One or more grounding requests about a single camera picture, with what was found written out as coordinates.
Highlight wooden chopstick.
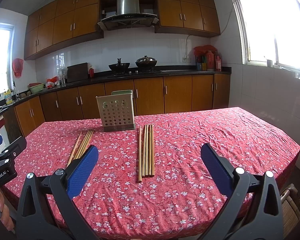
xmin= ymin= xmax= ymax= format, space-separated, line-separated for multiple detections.
xmin=78 ymin=130 xmax=94 ymax=158
xmin=141 ymin=125 xmax=147 ymax=178
xmin=66 ymin=132 xmax=82 ymax=167
xmin=147 ymin=124 xmax=152 ymax=176
xmin=74 ymin=130 xmax=90 ymax=159
xmin=138 ymin=126 xmax=142 ymax=183
xmin=75 ymin=129 xmax=93 ymax=159
xmin=151 ymin=124 xmax=155 ymax=176
xmin=145 ymin=124 xmax=148 ymax=177

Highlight lower wooden kitchen cabinets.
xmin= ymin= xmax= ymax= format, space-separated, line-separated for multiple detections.
xmin=3 ymin=73 xmax=230 ymax=141

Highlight person's left hand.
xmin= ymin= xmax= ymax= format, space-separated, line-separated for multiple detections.
xmin=0 ymin=191 xmax=14 ymax=231

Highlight wooden stool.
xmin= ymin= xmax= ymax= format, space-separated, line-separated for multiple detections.
xmin=281 ymin=184 xmax=300 ymax=239

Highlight yellow detergent bottle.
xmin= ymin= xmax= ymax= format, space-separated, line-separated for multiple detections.
xmin=4 ymin=89 xmax=13 ymax=105

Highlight green basin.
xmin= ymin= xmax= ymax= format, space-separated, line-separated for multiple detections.
xmin=29 ymin=83 xmax=44 ymax=94

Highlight red white packages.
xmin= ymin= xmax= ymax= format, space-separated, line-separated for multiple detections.
xmin=45 ymin=76 xmax=60 ymax=88

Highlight red floral tablecloth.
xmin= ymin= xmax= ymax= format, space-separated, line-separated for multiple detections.
xmin=2 ymin=107 xmax=300 ymax=239

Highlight left window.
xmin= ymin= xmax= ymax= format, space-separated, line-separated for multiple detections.
xmin=0 ymin=23 xmax=14 ymax=95

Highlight window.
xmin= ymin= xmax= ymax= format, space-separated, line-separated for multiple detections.
xmin=232 ymin=0 xmax=300 ymax=71
xmin=0 ymin=23 xmax=14 ymax=95

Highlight dark cutting board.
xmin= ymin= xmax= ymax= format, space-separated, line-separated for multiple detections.
xmin=67 ymin=62 xmax=88 ymax=83

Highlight small red bottle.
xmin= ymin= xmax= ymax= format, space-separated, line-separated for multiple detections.
xmin=89 ymin=65 xmax=94 ymax=79

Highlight perforated green utensil holder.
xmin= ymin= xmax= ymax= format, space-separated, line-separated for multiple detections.
xmin=96 ymin=89 xmax=135 ymax=132

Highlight gas stove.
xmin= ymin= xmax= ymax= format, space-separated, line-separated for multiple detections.
xmin=108 ymin=69 xmax=161 ymax=78

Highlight white cup on sill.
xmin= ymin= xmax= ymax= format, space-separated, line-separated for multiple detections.
xmin=267 ymin=60 xmax=273 ymax=67

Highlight red condiment bottle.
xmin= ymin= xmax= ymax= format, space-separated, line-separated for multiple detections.
xmin=215 ymin=55 xmax=222 ymax=72

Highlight red oil bottle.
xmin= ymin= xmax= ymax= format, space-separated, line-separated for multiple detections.
xmin=206 ymin=50 xmax=215 ymax=71

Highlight red bag on counter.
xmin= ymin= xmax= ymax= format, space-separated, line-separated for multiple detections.
xmin=194 ymin=44 xmax=218 ymax=56

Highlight black wok with lid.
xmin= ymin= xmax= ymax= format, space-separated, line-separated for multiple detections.
xmin=135 ymin=55 xmax=157 ymax=71

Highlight steel range hood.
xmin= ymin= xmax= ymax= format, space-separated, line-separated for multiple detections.
xmin=98 ymin=0 xmax=159 ymax=31

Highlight right window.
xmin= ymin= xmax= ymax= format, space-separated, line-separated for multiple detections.
xmin=232 ymin=0 xmax=300 ymax=71

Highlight red plastic bag on wall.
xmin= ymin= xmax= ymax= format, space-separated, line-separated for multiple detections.
xmin=12 ymin=58 xmax=24 ymax=78

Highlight black wok with handle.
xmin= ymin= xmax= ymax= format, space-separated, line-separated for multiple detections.
xmin=109 ymin=58 xmax=130 ymax=73

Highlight upper wooden wall cabinets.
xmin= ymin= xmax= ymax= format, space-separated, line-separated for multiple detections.
xmin=24 ymin=0 xmax=221 ymax=60

